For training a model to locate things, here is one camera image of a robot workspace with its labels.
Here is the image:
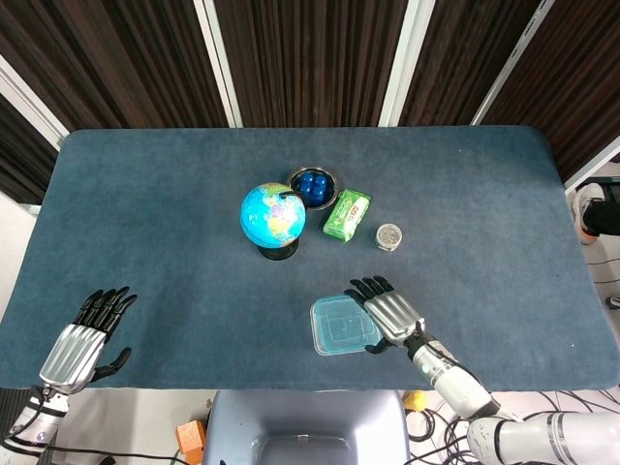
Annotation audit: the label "dark slatted partition panel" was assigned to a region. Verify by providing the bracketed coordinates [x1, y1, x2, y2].
[0, 0, 242, 131]
[0, 57, 69, 205]
[472, 0, 620, 193]
[212, 0, 411, 129]
[380, 0, 548, 128]

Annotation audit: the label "white orange sneaker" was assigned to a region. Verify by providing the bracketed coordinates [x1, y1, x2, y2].
[571, 182, 606, 246]

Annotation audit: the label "blue container lid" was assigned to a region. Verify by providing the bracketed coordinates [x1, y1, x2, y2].
[309, 293, 384, 353]

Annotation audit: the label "small metal bowl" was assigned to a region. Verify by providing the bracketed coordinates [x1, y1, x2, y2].
[286, 166, 340, 210]

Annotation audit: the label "blue toy blocks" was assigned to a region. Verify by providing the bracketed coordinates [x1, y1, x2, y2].
[295, 170, 333, 205]

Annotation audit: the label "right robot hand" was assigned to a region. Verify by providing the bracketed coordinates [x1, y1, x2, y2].
[343, 274, 427, 356]

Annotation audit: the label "clear plastic container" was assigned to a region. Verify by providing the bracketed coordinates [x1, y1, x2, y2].
[309, 299, 384, 357]

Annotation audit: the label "black floor cables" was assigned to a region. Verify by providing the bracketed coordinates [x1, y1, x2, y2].
[406, 389, 620, 465]

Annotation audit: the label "black trouser leg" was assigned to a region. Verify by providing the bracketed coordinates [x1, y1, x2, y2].
[583, 177, 620, 238]

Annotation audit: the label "desk globe with black stand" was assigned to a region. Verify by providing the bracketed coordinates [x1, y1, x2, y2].
[239, 181, 307, 262]

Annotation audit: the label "yellow floor object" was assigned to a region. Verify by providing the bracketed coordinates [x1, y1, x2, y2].
[402, 390, 430, 413]

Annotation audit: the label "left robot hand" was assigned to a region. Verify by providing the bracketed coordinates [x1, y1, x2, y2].
[38, 286, 139, 394]

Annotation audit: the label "orange wooden block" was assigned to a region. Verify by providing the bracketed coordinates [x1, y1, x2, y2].
[174, 418, 206, 465]

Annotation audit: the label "green wet wipes pack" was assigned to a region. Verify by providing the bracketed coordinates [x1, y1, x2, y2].
[322, 188, 373, 247]

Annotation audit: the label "grey robot torso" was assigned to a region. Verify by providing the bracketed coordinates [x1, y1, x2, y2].
[201, 389, 412, 465]

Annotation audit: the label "blue table cloth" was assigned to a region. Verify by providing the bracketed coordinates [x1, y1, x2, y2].
[0, 125, 620, 391]

